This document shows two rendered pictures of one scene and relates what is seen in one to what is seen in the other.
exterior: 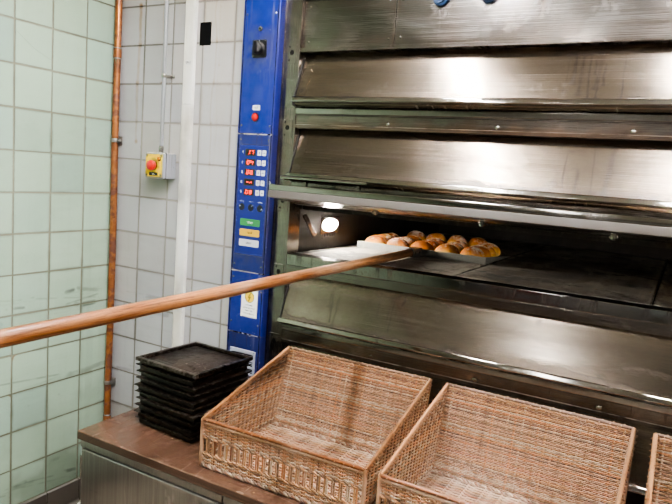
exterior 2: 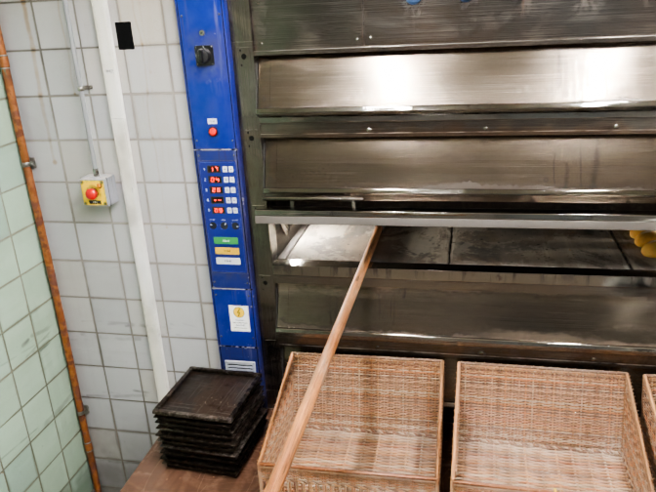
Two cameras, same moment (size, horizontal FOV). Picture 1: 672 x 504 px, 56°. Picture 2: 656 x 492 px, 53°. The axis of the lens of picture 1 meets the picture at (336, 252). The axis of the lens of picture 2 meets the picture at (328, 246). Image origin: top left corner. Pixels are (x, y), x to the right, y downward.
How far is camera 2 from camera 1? 0.81 m
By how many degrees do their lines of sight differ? 20
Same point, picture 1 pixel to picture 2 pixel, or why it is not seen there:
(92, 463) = not seen: outside the picture
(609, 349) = (600, 311)
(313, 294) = (307, 299)
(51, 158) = not seen: outside the picture
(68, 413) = (55, 459)
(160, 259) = (117, 284)
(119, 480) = not seen: outside the picture
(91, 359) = (61, 397)
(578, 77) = (563, 77)
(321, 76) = (284, 81)
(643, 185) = (628, 175)
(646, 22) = (625, 22)
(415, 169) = (405, 174)
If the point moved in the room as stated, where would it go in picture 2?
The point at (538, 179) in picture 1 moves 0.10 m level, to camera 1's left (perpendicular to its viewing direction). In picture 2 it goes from (531, 176) to (502, 180)
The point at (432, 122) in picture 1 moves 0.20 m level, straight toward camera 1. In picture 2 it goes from (417, 126) to (437, 138)
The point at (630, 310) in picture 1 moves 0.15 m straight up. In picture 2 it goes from (618, 279) to (623, 235)
